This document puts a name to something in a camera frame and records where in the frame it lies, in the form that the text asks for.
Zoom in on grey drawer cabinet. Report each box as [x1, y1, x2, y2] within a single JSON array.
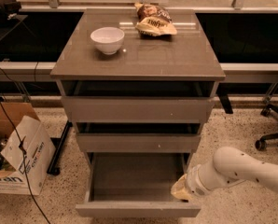
[[49, 8, 226, 165]]

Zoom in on grey drawer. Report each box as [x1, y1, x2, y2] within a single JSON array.
[[76, 153, 201, 217], [76, 123, 201, 153], [57, 80, 217, 123]]

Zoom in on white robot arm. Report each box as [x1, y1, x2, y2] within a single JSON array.
[[171, 147, 278, 201]]

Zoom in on open cardboard box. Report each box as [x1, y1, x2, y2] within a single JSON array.
[[0, 102, 55, 195]]

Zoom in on brown chip bag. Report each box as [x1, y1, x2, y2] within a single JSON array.
[[134, 3, 177, 36]]

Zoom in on grey bottom drawer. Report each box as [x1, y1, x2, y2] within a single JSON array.
[[76, 153, 201, 217]]

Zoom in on black table leg left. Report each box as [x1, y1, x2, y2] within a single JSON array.
[[47, 121, 72, 175]]

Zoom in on black power cable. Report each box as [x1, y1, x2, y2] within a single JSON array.
[[0, 61, 53, 224]]

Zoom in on black table leg right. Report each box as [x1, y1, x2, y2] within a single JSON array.
[[216, 85, 233, 114]]

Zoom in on black table leg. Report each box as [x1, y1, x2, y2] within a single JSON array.
[[47, 121, 72, 175], [216, 85, 233, 114]]

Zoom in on grey top drawer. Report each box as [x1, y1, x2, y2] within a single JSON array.
[[57, 80, 217, 123]]

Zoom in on white ceramic bowl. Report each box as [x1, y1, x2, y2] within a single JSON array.
[[90, 27, 125, 55]]

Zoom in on grey middle drawer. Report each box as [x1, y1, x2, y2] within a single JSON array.
[[76, 123, 201, 153]]

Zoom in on black office chair base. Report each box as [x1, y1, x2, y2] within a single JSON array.
[[255, 103, 278, 152]]

